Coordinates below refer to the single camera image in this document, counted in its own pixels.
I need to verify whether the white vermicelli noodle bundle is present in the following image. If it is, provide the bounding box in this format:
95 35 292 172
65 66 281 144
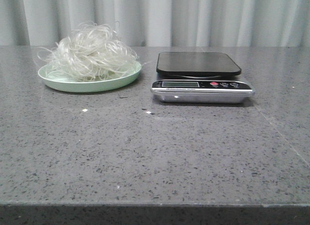
43 23 142 82

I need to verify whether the black silver kitchen scale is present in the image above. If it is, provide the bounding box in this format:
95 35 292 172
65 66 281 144
151 52 255 104

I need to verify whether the light green round plate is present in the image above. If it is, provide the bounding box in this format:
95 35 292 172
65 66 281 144
38 62 141 93

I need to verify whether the grey pleated curtain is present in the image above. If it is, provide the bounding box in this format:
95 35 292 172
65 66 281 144
0 0 310 46

